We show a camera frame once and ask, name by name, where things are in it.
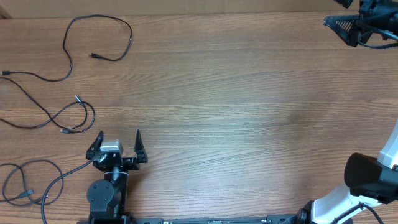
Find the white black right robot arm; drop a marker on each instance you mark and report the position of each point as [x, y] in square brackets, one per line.
[368, 181]

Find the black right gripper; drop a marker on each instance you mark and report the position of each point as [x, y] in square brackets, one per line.
[351, 38]

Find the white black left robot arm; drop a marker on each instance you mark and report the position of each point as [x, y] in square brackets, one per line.
[108, 196]

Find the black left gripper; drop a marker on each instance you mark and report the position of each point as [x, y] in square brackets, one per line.
[138, 149]

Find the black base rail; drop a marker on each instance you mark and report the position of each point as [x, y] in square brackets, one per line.
[270, 219]

